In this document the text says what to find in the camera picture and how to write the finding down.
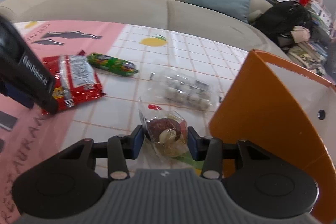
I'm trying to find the clear brown pastry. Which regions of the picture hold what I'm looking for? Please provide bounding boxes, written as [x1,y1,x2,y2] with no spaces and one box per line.
[138,98,203,174]

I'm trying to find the red snack bag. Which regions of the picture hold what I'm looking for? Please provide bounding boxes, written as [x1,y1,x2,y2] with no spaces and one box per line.
[43,51,106,113]

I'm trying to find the clear pack white candies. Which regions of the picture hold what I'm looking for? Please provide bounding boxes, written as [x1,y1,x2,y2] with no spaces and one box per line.
[146,68,218,111]

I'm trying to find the green sausage stick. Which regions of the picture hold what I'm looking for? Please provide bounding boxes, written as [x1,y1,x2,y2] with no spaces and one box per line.
[87,53,139,77]

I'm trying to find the pink checkered tablecloth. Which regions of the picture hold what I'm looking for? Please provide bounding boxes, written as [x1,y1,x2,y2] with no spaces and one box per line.
[1,20,247,223]

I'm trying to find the orange storage box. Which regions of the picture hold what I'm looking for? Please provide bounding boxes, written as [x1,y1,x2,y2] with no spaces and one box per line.
[209,50,335,223]

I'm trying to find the black backpack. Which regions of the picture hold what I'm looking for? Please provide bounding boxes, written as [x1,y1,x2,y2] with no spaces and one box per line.
[254,1,313,47]

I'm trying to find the beige sofa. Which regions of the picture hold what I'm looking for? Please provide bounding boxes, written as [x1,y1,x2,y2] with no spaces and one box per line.
[1,0,284,57]

